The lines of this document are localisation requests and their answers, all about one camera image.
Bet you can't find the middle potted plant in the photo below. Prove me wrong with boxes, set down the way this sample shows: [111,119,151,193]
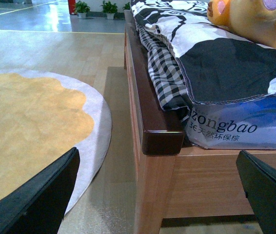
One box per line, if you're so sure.
[101,0,118,20]

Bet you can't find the round yellow and white rug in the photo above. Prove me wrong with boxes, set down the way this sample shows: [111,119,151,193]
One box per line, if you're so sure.
[0,69,112,210]

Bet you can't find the potted plant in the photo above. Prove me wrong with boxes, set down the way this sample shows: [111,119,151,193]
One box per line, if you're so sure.
[122,2,131,11]
[101,0,118,20]
[74,0,90,19]

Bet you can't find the wooden bed frame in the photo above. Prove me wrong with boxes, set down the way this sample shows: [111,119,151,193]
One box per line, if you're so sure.
[125,10,276,234]

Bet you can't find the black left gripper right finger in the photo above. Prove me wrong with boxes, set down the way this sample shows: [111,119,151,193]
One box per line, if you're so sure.
[236,151,276,234]

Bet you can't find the checkered bed sheet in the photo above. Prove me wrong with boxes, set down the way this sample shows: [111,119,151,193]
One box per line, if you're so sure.
[136,25,192,125]

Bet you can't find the orange plush toy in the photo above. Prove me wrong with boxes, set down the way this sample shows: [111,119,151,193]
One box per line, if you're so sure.
[207,0,276,49]

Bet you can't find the red pillar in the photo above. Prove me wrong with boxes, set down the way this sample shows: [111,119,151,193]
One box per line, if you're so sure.
[68,0,76,15]

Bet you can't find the plastic wrapped mattress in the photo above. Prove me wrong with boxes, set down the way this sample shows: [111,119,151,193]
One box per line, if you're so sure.
[185,93,276,150]

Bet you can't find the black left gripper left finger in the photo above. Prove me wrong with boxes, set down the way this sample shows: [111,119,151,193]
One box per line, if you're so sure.
[0,147,80,234]

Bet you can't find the left potted plant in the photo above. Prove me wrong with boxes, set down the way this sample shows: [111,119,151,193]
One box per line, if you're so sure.
[74,0,90,19]

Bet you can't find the right potted plant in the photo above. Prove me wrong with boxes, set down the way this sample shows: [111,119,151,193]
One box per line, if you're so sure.
[122,2,131,11]

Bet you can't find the black and white quilt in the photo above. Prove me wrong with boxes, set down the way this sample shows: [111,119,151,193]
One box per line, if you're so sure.
[131,0,276,104]

